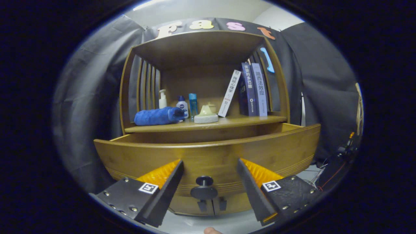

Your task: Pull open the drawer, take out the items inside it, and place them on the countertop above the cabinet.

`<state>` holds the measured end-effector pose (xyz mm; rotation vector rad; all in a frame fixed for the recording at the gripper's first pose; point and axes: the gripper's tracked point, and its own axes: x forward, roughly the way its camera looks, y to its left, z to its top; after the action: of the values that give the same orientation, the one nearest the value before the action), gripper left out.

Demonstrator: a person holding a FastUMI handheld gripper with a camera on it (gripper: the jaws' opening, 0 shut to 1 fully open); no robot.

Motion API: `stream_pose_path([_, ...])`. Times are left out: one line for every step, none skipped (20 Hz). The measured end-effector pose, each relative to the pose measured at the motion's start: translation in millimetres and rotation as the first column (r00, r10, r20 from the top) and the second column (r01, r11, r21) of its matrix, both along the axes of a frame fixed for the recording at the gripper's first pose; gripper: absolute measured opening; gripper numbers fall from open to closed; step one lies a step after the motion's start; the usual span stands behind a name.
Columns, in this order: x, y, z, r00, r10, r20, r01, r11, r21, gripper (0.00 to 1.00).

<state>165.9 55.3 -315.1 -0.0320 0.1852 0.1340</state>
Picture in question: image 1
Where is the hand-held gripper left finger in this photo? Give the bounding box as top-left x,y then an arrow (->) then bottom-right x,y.
89,159 -> 185,228

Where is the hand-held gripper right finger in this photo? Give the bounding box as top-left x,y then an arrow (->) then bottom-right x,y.
237,158 -> 325,227

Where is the black round drawer knob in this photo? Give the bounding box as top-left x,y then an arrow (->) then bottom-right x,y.
190,176 -> 218,200

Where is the wooden cabinet door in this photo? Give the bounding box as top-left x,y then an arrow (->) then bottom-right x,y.
168,194 -> 215,216
213,192 -> 252,215

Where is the wooden cabinet with shelf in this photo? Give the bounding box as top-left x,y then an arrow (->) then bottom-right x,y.
119,30 -> 291,216

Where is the blue towel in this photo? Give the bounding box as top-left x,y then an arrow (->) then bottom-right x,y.
134,107 -> 186,126

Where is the dark electronic equipment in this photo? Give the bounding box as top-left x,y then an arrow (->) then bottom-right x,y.
320,132 -> 358,192

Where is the white bottle with blue cap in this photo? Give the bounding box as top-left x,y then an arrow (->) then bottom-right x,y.
176,95 -> 189,119

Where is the clear blue bottle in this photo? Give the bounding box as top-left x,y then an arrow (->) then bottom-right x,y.
189,93 -> 198,121

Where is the white book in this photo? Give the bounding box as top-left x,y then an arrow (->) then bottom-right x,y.
218,70 -> 242,118

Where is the dark blue book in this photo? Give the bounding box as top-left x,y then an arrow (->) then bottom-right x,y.
238,62 -> 258,117

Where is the pale blue book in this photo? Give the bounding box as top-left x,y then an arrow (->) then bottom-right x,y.
251,63 -> 268,117

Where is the black backdrop cloth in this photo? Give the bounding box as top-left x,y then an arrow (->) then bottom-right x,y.
52,15 -> 361,195

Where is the thin cables bundle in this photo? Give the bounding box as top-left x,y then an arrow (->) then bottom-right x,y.
304,161 -> 329,190

